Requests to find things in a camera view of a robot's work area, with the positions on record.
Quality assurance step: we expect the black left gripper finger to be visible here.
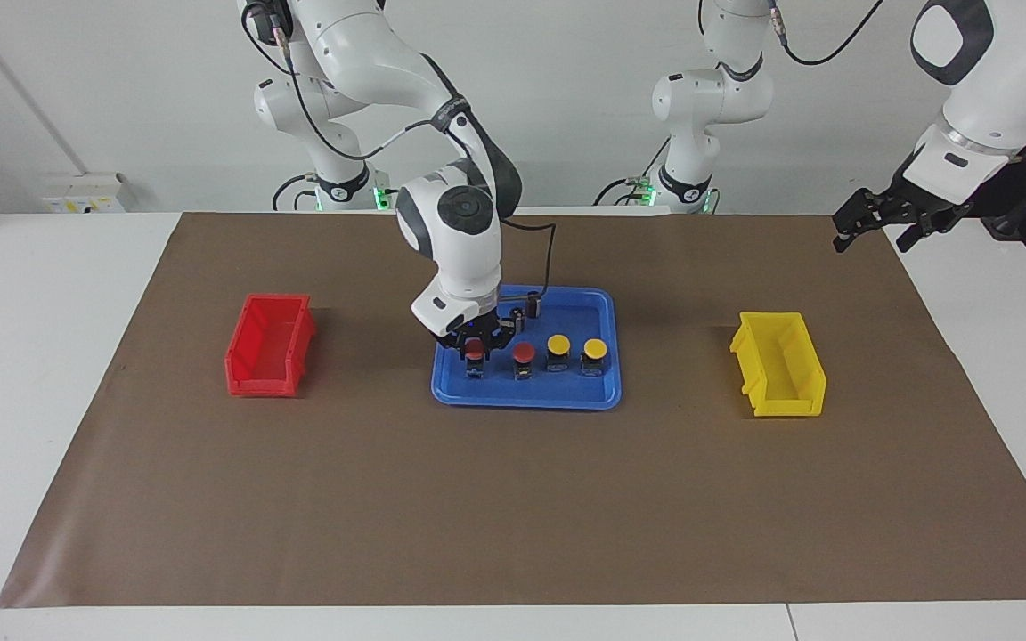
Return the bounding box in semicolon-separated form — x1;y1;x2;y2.
894;210;957;255
832;189;886;256

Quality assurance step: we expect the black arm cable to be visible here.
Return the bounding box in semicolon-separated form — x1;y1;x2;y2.
241;0;558;308
767;0;885;67

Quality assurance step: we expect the yellow plastic storage bin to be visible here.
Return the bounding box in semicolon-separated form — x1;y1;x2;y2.
729;312;828;418

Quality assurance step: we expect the blue plastic tray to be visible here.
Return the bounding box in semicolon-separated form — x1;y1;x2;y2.
430;285;623;411

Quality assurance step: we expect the brown paper table mat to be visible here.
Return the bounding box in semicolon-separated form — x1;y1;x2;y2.
0;211;1026;609

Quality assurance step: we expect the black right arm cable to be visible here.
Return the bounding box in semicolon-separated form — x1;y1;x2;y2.
241;0;558;308

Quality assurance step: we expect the black left base cable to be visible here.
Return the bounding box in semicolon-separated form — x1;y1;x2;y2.
591;138;672;208

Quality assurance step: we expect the white wall cable conduit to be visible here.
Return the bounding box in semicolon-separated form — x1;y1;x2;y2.
0;0;91;177

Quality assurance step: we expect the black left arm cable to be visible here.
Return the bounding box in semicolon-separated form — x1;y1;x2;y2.
767;0;885;67

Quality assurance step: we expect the white wall socket box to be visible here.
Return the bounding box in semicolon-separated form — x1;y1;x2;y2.
41;173;127;215

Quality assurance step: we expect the red plastic storage bin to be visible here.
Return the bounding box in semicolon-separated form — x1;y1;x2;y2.
224;294;317;398

